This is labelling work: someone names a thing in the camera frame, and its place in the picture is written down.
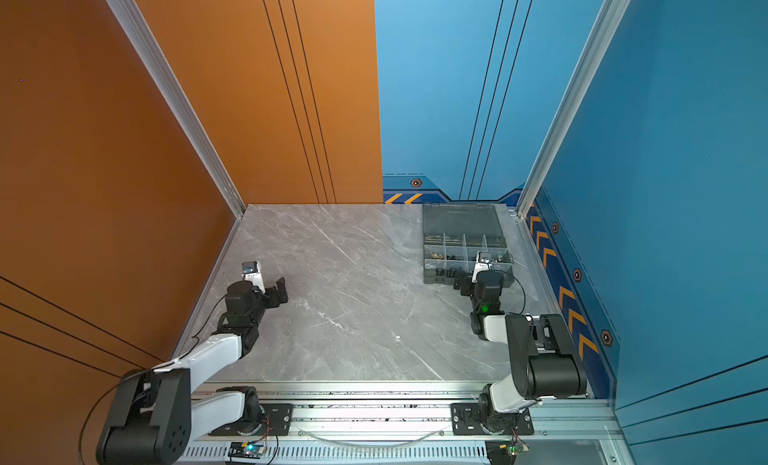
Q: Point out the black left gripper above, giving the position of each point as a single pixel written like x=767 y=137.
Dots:
x=274 y=300

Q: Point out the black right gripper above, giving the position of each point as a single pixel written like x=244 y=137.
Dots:
x=467 y=283

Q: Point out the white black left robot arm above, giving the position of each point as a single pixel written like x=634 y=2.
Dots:
x=153 y=415

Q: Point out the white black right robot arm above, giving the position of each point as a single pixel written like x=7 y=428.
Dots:
x=544 y=362

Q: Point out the grey plastic organizer box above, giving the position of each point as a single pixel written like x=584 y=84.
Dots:
x=454 y=235

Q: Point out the left green circuit board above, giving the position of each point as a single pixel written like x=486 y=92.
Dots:
x=246 y=450

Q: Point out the green circuit board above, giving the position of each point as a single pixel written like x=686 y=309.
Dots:
x=511 y=449
x=246 y=450

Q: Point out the right green circuit board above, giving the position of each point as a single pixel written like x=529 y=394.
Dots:
x=511 y=449

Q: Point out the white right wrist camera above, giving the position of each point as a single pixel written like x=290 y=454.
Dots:
x=483 y=262

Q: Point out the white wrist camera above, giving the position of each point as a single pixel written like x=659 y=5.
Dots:
x=252 y=272
x=483 y=262

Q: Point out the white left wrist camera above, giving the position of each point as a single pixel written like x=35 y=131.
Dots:
x=252 y=272

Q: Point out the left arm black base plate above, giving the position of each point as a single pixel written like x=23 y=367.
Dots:
x=273 y=419

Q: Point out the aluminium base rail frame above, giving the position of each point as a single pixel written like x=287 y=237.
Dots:
x=409 y=422

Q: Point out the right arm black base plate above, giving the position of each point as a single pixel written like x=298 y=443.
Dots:
x=469 y=419

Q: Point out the aluminium left corner post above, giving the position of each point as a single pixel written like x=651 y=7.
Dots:
x=141 y=37

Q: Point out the aluminium corner post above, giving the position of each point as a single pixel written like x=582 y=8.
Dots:
x=598 y=41
x=141 y=37

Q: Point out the aluminium right corner post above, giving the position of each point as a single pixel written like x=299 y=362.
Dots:
x=598 y=41

